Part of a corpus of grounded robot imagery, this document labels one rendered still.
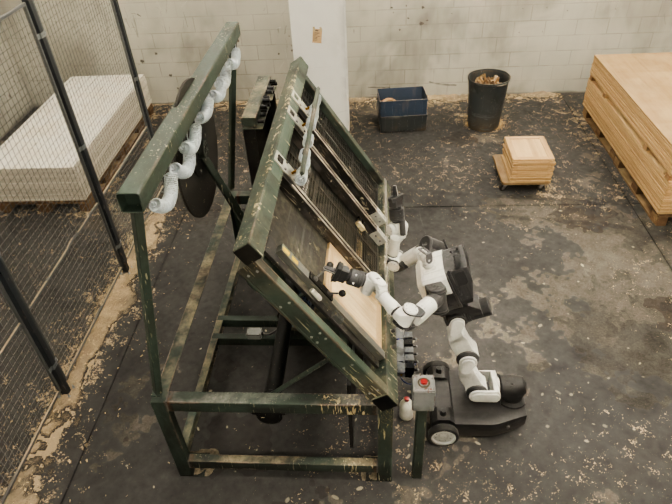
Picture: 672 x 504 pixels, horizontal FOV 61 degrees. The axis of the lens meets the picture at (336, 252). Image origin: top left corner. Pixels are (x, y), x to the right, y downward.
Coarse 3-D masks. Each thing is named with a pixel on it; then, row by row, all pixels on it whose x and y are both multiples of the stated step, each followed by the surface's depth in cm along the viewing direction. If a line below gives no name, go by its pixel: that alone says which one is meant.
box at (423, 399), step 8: (416, 376) 312; (424, 376) 312; (432, 376) 311; (416, 384) 308; (432, 384) 307; (416, 392) 304; (424, 392) 304; (432, 392) 304; (416, 400) 309; (424, 400) 308; (432, 400) 308; (416, 408) 313; (424, 408) 313; (432, 408) 312
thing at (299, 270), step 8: (280, 248) 281; (280, 256) 282; (288, 256) 282; (288, 264) 285; (296, 264) 286; (296, 272) 288; (304, 272) 289; (304, 280) 292; (328, 304) 301; (336, 304) 304; (344, 312) 308; (344, 320) 308; (352, 320) 312; (352, 328) 312; (360, 328) 316; (360, 336) 316; (368, 336) 320; (368, 344) 320; (376, 344) 325; (376, 352) 323; (384, 352) 329
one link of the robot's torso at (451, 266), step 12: (444, 240) 324; (432, 252) 331; (444, 252) 322; (456, 252) 318; (420, 264) 324; (432, 264) 318; (444, 264) 315; (456, 264) 311; (468, 264) 317; (420, 276) 317; (432, 276) 312; (444, 276) 309; (456, 276) 311; (468, 276) 310; (420, 288) 316; (456, 288) 311; (468, 288) 316; (456, 300) 320; (468, 300) 322
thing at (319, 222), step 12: (276, 156) 304; (288, 168) 311; (288, 180) 312; (288, 192) 316; (300, 192) 321; (300, 204) 321; (312, 204) 326; (312, 216) 326; (324, 228) 331; (336, 240) 336; (348, 252) 341; (360, 264) 347
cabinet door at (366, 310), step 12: (336, 252) 338; (336, 264) 332; (348, 264) 346; (324, 276) 314; (336, 288) 318; (348, 288) 331; (348, 300) 324; (360, 300) 338; (372, 300) 354; (348, 312) 317; (360, 312) 331; (372, 312) 346; (360, 324) 323; (372, 324) 338; (372, 336) 330
